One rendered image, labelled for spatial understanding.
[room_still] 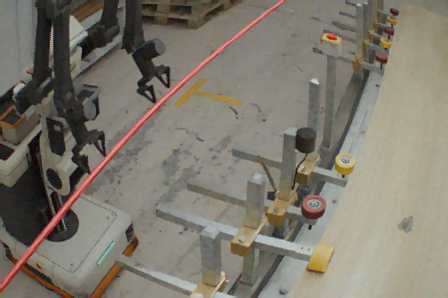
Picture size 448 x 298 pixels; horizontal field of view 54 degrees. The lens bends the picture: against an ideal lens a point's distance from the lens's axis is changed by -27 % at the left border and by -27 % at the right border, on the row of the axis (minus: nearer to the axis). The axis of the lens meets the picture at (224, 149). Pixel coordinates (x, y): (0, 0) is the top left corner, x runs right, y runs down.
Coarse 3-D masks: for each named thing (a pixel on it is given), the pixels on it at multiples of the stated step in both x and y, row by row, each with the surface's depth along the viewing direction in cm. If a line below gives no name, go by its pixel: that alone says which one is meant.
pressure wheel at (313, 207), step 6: (306, 198) 170; (312, 198) 170; (318, 198) 170; (306, 204) 168; (312, 204) 168; (318, 204) 168; (324, 204) 168; (306, 210) 166; (312, 210) 166; (318, 210) 166; (324, 210) 167; (306, 216) 167; (312, 216) 166; (318, 216) 167
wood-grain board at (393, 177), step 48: (432, 48) 280; (384, 96) 223; (432, 96) 228; (384, 144) 194; (432, 144) 194; (384, 192) 171; (432, 192) 169; (336, 240) 155; (384, 240) 152; (432, 240) 149; (336, 288) 138; (384, 288) 135; (432, 288) 131
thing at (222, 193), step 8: (192, 184) 184; (200, 184) 184; (208, 184) 184; (200, 192) 184; (208, 192) 182; (216, 192) 181; (224, 192) 181; (232, 192) 181; (240, 192) 180; (224, 200) 181; (232, 200) 180; (240, 200) 178; (264, 208) 176; (288, 208) 174; (296, 208) 174; (288, 216) 174; (296, 216) 172; (312, 224) 171
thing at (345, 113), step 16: (352, 80) 274; (352, 96) 260; (336, 112) 248; (352, 112) 250; (336, 128) 237; (320, 144) 228; (336, 144) 228; (320, 160) 219; (304, 192) 204; (320, 192) 214; (288, 224) 191; (288, 240) 185; (272, 256) 178; (272, 272) 178; (240, 288) 166; (256, 288) 166
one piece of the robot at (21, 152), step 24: (0, 144) 210; (24, 144) 210; (0, 168) 197; (24, 168) 210; (0, 192) 211; (24, 192) 213; (72, 192) 258; (24, 216) 215; (48, 216) 235; (24, 240) 224
